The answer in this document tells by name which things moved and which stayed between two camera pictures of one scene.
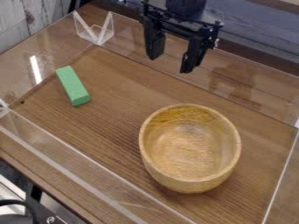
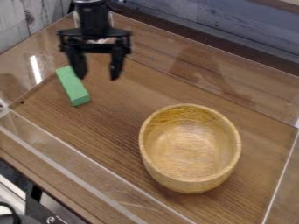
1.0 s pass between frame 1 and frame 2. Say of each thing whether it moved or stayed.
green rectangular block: stayed
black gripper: moved
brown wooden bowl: stayed
